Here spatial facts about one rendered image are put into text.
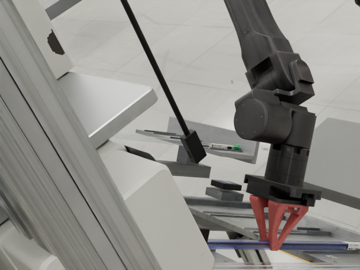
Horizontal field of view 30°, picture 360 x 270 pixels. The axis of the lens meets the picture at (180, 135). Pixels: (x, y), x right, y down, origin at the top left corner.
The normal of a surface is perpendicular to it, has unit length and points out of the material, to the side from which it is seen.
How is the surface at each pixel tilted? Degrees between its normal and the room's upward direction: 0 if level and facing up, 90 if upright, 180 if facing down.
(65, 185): 90
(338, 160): 0
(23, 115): 90
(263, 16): 63
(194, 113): 0
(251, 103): 47
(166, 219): 90
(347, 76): 0
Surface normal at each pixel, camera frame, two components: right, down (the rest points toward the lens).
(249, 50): -0.70, 0.02
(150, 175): 0.15, -0.45
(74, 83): -0.39, -0.80
